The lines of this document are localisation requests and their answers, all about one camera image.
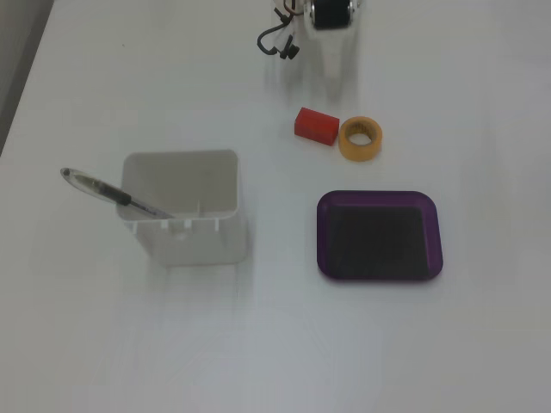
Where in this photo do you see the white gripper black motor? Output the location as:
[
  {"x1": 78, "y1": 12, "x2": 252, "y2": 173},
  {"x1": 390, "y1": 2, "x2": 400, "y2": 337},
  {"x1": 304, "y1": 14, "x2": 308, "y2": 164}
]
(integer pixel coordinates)
[{"x1": 300, "y1": 0, "x2": 361, "y2": 104}]

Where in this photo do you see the yellow tape roll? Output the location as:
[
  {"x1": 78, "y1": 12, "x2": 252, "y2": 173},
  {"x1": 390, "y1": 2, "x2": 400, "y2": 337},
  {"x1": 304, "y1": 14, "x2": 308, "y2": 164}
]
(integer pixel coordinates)
[{"x1": 337, "y1": 115, "x2": 384, "y2": 163}]

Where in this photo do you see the red rectangular block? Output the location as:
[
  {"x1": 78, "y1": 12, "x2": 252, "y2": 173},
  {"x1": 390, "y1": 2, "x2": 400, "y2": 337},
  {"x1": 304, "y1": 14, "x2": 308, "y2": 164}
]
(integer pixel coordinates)
[{"x1": 294, "y1": 107, "x2": 341, "y2": 145}]

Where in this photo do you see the purple tray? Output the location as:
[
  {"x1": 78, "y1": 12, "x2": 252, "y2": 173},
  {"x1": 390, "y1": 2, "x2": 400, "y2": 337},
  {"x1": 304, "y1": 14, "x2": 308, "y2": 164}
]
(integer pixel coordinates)
[{"x1": 316, "y1": 189, "x2": 444, "y2": 284}]

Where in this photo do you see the white square container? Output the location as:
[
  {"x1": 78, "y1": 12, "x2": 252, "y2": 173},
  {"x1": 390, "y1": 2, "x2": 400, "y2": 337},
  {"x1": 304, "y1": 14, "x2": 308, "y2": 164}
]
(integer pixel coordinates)
[{"x1": 116, "y1": 149, "x2": 250, "y2": 268}]

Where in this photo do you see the clear black ballpoint pen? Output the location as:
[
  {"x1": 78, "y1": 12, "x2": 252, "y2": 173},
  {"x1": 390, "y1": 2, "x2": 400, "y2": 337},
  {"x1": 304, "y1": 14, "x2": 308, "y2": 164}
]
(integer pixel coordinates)
[{"x1": 59, "y1": 167, "x2": 176, "y2": 219}]

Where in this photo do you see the black cable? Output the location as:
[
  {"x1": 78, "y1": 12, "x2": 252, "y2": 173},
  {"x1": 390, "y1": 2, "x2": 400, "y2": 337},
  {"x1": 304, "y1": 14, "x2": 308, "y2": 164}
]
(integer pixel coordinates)
[{"x1": 257, "y1": 8, "x2": 300, "y2": 60}]

